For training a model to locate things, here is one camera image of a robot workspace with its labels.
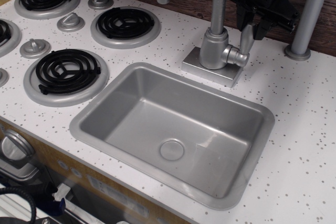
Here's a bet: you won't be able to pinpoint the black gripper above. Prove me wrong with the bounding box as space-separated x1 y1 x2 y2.
230 0 299 40

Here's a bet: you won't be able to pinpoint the silver faucet lever handle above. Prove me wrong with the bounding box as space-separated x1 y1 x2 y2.
222 23 256 67

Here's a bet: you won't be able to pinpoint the grey support pole with base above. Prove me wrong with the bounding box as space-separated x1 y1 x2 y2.
285 0 324 61

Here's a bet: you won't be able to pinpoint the silver toy faucet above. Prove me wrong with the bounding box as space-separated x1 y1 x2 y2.
156 0 245 88

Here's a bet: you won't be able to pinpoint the back right stove burner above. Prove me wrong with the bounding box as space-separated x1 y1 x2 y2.
90 7 161 49

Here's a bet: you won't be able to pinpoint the grey toy sink basin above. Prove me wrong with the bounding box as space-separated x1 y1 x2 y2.
69 63 275 210

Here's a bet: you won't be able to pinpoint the grey stove knob back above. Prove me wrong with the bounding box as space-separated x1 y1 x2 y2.
88 0 114 10

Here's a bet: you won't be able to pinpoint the grey stove knob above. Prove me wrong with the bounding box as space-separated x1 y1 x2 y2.
57 13 85 33
88 0 114 10
19 39 51 59

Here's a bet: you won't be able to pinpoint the grey stove knob middle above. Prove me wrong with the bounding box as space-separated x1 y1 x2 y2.
57 13 85 33

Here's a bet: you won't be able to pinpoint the front right stove burner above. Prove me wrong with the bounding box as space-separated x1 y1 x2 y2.
24 49 109 107

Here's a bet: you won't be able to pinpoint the back left stove burner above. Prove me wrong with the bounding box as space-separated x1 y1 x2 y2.
14 0 80 20

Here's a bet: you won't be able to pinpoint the grey stove knob front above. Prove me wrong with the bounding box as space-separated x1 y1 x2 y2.
19 39 51 59

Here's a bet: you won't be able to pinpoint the left edge stove burner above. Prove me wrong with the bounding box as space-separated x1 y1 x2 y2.
1 19 22 57

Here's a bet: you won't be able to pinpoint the grey stove knob left edge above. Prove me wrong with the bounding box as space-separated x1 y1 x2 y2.
0 68 9 87

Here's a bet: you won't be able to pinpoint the silver oven dial knob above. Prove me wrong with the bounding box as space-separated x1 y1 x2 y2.
1 129 35 168

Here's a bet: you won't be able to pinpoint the blue clamp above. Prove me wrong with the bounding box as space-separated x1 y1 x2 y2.
49 198 66 216

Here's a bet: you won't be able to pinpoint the black cable lower left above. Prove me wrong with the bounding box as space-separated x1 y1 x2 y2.
0 186 37 222

